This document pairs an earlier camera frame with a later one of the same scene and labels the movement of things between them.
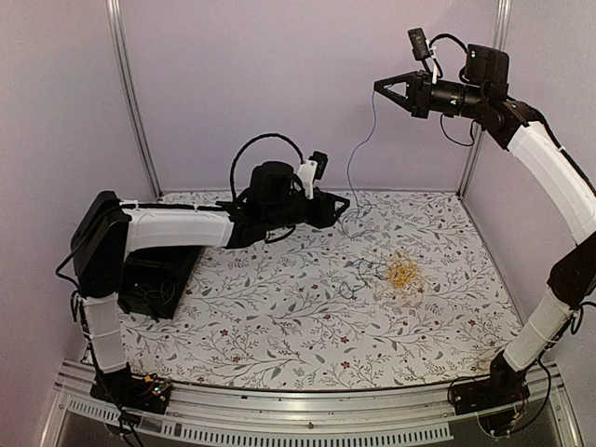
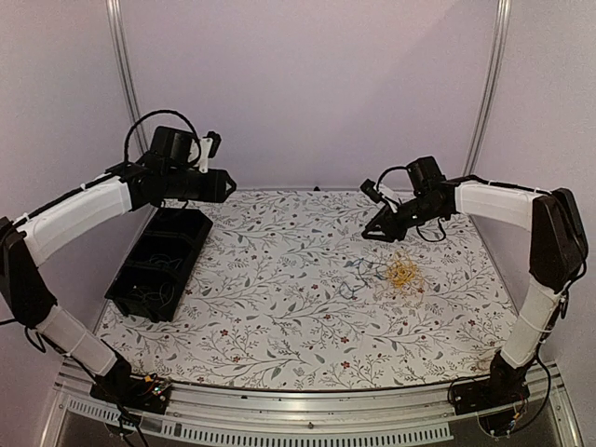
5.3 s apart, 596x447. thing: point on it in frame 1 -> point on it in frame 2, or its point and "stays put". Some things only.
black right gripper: x=420 y=107 -> x=388 y=223
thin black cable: x=166 y=291 stays put
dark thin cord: x=360 y=277 stays put
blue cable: x=350 y=160 -> x=158 y=262
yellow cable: x=402 y=270 stays put
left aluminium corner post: x=116 y=17 stays put
